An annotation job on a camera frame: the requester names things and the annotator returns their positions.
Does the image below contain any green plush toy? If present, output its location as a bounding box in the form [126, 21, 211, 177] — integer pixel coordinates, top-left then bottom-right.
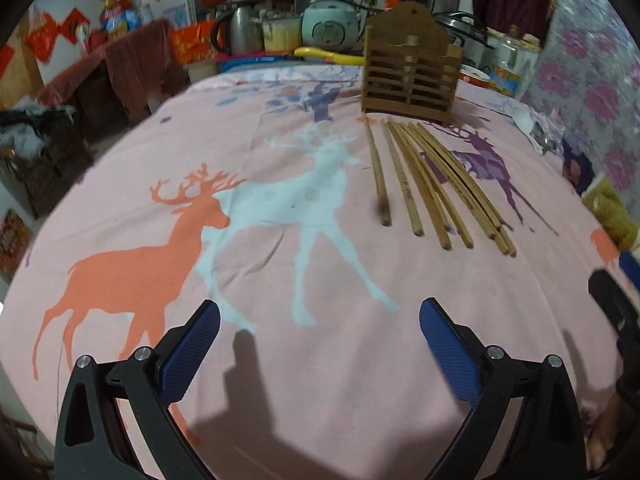
[582, 172, 639, 252]

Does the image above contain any metal spoon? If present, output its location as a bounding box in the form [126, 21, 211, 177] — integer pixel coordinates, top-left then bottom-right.
[529, 122, 556, 155]

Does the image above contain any white ceramic spoon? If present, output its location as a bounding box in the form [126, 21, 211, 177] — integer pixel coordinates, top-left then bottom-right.
[512, 106, 536, 136]

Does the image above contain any clear oil bottle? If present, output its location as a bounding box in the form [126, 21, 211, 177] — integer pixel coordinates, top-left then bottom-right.
[490, 25, 541, 100]

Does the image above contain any red white bowl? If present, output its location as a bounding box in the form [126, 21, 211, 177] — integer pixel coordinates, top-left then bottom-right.
[459, 64, 490, 88]

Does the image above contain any pink deer print tablecloth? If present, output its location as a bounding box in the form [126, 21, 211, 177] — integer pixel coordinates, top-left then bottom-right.
[1, 66, 622, 479]

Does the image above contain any chair with clothes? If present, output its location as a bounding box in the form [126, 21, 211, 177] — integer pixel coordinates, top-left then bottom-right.
[1, 98, 94, 218]

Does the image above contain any silver black pressure cooker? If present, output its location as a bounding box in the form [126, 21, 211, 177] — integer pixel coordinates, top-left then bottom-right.
[434, 11, 494, 70]

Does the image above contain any brown wooden utensil holder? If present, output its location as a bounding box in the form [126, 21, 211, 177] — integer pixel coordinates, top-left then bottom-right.
[361, 1, 463, 122]

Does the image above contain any red cloth covered table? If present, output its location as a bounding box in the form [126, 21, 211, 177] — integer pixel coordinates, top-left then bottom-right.
[38, 18, 189, 113]

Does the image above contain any yellow frying pan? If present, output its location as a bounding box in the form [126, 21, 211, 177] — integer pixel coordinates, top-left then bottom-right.
[293, 47, 364, 66]

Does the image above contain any red gift box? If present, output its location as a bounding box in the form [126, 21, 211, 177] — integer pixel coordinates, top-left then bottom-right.
[169, 21, 216, 65]

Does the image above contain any mint green rice cooker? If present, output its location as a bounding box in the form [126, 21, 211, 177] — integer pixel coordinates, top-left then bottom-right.
[302, 0, 360, 52]

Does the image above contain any large oil bottle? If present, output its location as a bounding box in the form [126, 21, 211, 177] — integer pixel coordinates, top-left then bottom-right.
[100, 0, 128, 40]

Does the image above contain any stainless steel kettle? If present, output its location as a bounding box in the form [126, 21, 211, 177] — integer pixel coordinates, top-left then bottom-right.
[210, 6, 264, 56]

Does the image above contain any cream yellow pot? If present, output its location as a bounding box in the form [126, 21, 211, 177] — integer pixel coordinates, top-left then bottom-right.
[262, 13, 303, 54]

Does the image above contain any floral purple wall sheet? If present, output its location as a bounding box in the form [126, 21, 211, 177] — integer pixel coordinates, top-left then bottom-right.
[523, 0, 639, 219]

